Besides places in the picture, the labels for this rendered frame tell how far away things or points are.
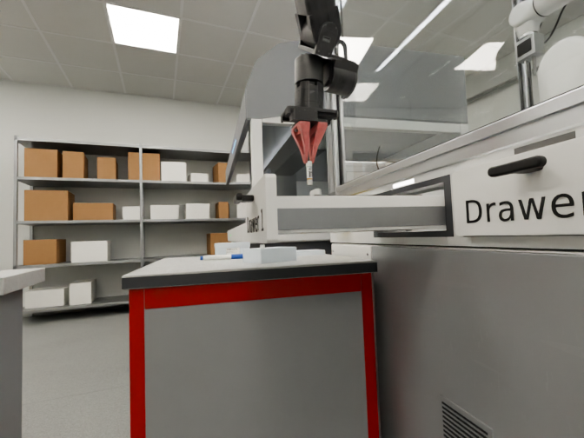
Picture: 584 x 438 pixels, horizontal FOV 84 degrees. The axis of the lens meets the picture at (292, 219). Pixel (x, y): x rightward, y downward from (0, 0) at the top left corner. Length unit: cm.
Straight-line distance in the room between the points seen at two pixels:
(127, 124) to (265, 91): 357
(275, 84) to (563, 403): 145
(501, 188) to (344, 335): 49
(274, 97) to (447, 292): 120
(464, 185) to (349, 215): 19
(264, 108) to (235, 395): 118
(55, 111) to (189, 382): 461
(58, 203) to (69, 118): 120
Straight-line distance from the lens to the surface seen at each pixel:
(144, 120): 501
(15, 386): 122
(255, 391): 83
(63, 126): 508
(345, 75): 72
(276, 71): 166
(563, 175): 50
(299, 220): 53
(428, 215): 64
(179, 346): 79
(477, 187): 58
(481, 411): 69
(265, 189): 51
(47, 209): 446
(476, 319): 64
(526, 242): 55
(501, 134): 59
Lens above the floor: 83
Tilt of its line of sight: 3 degrees up
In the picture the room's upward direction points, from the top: 2 degrees counter-clockwise
